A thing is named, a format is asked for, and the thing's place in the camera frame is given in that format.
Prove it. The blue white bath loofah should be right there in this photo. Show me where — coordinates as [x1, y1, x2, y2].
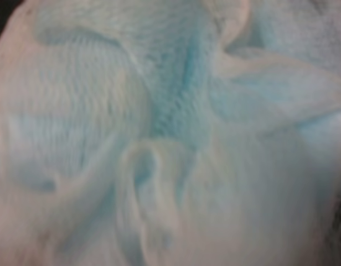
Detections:
[0, 1, 341, 265]

